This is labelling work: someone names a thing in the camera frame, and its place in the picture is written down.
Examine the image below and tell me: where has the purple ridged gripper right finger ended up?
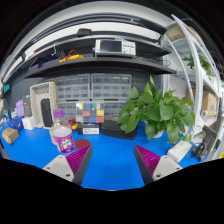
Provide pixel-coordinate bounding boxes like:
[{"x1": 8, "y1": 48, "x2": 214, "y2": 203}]
[{"x1": 134, "y1": 145, "x2": 182, "y2": 185}]

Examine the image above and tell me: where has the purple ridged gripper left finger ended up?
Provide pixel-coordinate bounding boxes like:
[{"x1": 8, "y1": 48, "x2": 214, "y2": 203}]
[{"x1": 44, "y1": 145, "x2": 93, "y2": 185}]

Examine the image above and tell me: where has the plastic bottle with purple label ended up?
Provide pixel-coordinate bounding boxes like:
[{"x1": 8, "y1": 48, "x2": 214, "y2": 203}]
[{"x1": 51, "y1": 109, "x2": 74, "y2": 153}]

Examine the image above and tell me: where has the dark red round coaster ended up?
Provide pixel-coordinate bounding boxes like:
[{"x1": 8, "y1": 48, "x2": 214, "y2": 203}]
[{"x1": 74, "y1": 139, "x2": 90, "y2": 149}]

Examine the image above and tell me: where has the white power adapter block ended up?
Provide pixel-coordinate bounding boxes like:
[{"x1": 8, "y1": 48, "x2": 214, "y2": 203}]
[{"x1": 167, "y1": 141, "x2": 192, "y2": 162}]

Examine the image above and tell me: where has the black box with white label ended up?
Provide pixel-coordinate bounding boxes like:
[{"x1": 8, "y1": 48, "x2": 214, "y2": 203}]
[{"x1": 77, "y1": 123, "x2": 100, "y2": 135}]

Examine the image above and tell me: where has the black flat case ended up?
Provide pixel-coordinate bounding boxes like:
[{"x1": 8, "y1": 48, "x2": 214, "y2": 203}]
[{"x1": 101, "y1": 120, "x2": 137, "y2": 140}]

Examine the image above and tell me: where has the green leafy potted plant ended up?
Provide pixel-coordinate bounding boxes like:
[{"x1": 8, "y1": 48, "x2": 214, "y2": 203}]
[{"x1": 117, "y1": 78, "x2": 195, "y2": 143}]

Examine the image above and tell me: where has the colourful compartment organiser box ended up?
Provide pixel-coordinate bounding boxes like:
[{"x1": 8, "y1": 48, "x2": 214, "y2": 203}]
[{"x1": 75, "y1": 102, "x2": 104, "y2": 123}]

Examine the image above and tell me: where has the white small box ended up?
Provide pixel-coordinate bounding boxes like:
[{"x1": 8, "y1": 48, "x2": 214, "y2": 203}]
[{"x1": 22, "y1": 116, "x2": 36, "y2": 130}]

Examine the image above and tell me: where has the black rectangular speaker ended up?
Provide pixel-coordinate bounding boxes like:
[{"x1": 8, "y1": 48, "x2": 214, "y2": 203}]
[{"x1": 41, "y1": 99, "x2": 53, "y2": 127}]

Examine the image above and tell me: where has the small cardboard box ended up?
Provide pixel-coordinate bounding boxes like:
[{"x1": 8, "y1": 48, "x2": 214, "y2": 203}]
[{"x1": 2, "y1": 128, "x2": 19, "y2": 145}]

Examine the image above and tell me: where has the blue plastic box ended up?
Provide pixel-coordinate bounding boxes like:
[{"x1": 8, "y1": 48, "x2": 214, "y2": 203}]
[{"x1": 9, "y1": 117, "x2": 23, "y2": 132}]

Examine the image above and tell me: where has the purple bag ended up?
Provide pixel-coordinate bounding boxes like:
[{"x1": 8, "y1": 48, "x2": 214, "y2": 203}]
[{"x1": 16, "y1": 99, "x2": 24, "y2": 117}]

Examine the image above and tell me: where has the left grey parts drawer cabinet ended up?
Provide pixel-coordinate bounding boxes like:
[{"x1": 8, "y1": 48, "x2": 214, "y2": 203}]
[{"x1": 56, "y1": 74, "x2": 90, "y2": 101}]

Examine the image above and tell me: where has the grey parts drawer cabinet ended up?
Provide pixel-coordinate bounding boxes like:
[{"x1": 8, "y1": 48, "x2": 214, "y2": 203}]
[
  {"x1": 56, "y1": 74, "x2": 90, "y2": 101},
  {"x1": 91, "y1": 73, "x2": 132, "y2": 99}
]

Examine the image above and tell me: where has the dark grey upright box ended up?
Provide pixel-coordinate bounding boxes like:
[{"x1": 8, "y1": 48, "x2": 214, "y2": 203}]
[{"x1": 23, "y1": 95, "x2": 32, "y2": 117}]

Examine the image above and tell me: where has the right grey parts drawer cabinet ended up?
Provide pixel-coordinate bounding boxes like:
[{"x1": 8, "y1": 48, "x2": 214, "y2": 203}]
[{"x1": 91, "y1": 73, "x2": 132, "y2": 99}]

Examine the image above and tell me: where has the white oscilloscope on shelf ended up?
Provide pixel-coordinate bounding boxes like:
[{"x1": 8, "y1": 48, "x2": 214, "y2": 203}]
[{"x1": 95, "y1": 39, "x2": 136, "y2": 56}]

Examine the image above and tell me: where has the yellow multimeter with cables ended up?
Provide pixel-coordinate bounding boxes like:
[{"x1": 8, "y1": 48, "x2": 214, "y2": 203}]
[{"x1": 60, "y1": 49, "x2": 84, "y2": 62}]

